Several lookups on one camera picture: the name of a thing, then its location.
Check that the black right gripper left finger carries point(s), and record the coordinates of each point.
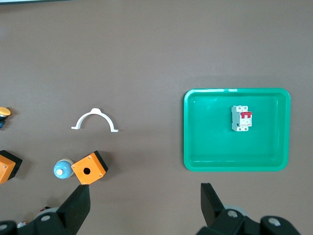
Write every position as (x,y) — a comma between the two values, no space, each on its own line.
(73,208)

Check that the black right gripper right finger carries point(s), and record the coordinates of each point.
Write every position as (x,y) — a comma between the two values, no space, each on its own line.
(212,210)

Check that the white circuit breaker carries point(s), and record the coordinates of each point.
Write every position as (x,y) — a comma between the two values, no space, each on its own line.
(238,120)

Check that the black red indicator lamp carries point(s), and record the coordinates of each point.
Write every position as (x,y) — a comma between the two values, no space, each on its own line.
(44,209)

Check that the light blue dome part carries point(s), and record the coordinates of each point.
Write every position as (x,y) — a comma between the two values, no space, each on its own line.
(64,167)

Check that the orange button box with hole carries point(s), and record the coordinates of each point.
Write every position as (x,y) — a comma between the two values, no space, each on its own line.
(6,169)
(96,166)

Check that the green plastic tray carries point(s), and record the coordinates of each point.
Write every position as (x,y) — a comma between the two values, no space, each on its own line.
(212,147)

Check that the small white pipe clamp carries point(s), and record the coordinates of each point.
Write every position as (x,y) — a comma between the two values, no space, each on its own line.
(96,111)

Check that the orange mushroom push button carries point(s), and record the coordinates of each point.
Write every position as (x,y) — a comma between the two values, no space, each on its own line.
(3,111)

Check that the white green switch module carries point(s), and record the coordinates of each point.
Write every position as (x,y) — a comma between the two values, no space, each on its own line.
(22,224)

